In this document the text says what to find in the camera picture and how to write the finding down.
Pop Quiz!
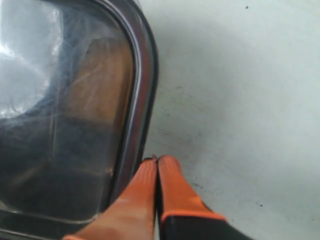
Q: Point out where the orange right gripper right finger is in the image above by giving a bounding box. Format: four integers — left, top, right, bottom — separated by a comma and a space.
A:
157, 154, 228, 240

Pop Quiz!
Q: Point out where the dark transparent lunch box lid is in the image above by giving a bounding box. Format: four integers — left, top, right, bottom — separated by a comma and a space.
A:
0, 0, 159, 240

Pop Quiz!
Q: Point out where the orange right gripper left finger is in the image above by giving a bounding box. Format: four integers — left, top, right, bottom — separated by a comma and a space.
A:
63, 159, 157, 240

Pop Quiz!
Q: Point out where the yellow toy cheese wedge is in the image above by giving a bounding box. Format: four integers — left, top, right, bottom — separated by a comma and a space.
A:
64, 38, 134, 128

